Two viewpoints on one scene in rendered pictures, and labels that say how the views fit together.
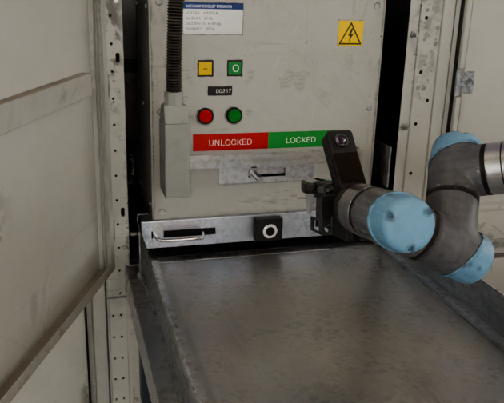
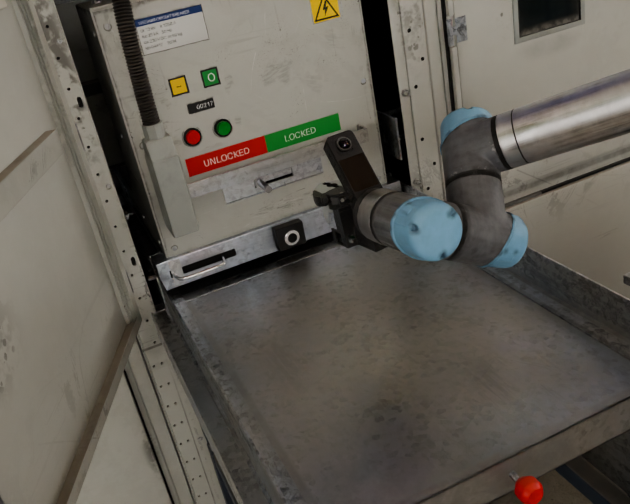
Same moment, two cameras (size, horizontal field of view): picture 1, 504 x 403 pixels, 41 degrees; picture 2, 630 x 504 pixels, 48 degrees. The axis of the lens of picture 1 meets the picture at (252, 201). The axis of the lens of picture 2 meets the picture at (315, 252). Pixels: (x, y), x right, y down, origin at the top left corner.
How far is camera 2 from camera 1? 0.11 m
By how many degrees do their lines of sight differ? 9
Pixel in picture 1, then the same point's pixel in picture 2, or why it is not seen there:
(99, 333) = (144, 386)
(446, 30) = not seen: outside the picture
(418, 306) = (460, 284)
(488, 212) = not seen: hidden behind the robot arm
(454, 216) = (478, 204)
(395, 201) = (416, 211)
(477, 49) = not seen: outside the picture
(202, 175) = (206, 199)
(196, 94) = (176, 116)
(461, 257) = (495, 246)
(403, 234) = (432, 243)
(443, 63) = (430, 14)
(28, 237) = (41, 331)
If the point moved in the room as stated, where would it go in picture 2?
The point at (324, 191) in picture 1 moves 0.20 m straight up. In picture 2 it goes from (339, 202) to (314, 65)
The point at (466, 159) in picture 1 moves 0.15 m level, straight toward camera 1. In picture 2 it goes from (479, 139) to (482, 182)
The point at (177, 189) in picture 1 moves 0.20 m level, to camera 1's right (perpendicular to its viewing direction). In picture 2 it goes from (184, 225) to (295, 200)
